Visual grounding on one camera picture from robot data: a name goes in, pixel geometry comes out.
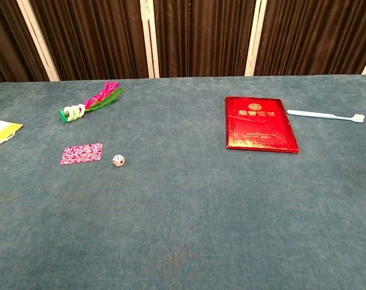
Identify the pink patterned card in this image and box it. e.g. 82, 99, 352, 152
60, 142, 104, 166

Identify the brown folding screen white frame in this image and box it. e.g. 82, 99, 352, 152
0, 0, 366, 86

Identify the blue table cloth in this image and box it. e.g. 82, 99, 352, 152
0, 74, 366, 290

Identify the white yellow paper bag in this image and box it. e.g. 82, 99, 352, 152
0, 117, 24, 152

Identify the light blue toothbrush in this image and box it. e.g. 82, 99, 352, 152
286, 109, 366, 124

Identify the red certificate folder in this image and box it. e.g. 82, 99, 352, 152
225, 96, 300, 154

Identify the pink green feather shuttlecock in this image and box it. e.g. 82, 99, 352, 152
59, 80, 125, 124

